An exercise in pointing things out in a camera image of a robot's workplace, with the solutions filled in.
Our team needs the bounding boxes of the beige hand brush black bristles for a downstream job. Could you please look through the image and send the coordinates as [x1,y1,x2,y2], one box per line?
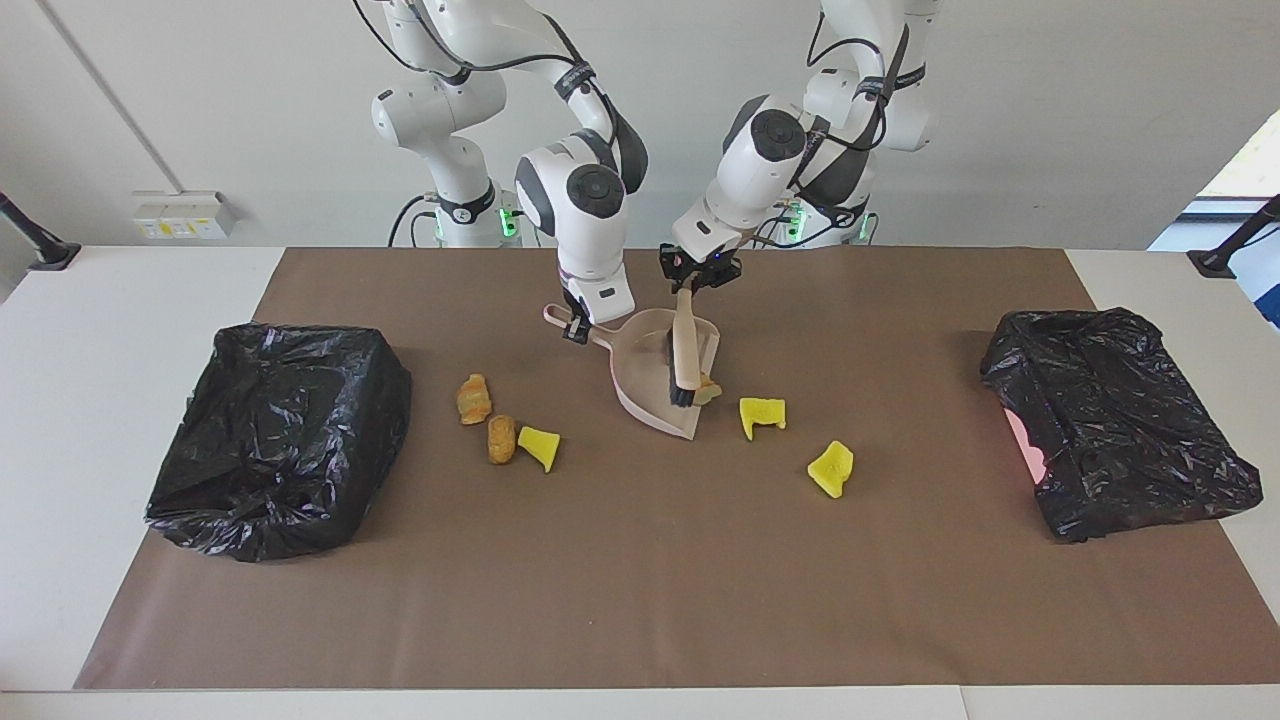
[664,286,706,407]

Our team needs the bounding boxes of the beige plastic dustpan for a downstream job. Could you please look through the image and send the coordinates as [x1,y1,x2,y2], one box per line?
[543,303,723,442]

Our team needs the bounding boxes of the yellow foam wedge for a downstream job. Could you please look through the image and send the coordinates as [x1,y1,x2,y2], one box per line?
[517,426,561,474]

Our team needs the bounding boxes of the yellow notched foam piece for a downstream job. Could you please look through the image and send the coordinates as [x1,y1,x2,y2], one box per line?
[739,397,787,441]

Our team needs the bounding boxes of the yellow ridged foam piece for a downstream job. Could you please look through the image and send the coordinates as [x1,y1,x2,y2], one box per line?
[807,440,856,499]

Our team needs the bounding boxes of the black bag lined bin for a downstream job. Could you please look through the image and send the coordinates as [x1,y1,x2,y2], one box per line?
[145,322,413,563]

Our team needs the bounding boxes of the black bag pink bin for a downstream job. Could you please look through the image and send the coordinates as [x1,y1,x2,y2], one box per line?
[979,306,1264,544]

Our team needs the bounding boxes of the brown paper table mat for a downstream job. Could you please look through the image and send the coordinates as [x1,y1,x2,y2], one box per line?
[73,246,1280,691]

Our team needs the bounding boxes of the black clamp stand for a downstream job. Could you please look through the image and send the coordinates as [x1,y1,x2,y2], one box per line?
[1187,195,1280,279]
[0,190,81,272]

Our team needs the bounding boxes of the bright window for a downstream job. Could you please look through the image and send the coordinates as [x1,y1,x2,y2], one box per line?
[1148,110,1280,331]

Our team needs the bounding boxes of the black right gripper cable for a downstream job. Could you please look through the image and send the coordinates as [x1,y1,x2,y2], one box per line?
[350,0,601,111]

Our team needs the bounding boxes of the white wall outlet box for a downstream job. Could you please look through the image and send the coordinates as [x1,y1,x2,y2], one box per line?
[131,190,236,241]

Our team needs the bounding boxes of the white wall conduit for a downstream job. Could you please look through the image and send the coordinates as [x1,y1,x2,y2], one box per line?
[38,0,183,196]

